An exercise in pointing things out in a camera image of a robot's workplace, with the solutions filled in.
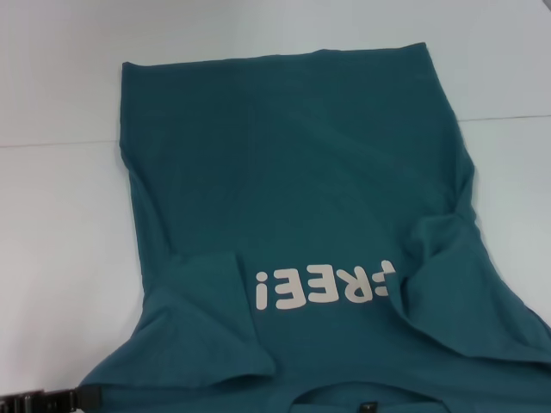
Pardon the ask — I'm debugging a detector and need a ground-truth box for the teal FREE print t-shirt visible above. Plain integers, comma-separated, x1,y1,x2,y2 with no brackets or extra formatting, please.
79,41,551,413

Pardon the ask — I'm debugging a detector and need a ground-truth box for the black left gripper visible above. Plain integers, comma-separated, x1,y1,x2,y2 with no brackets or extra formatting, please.
0,385,104,413

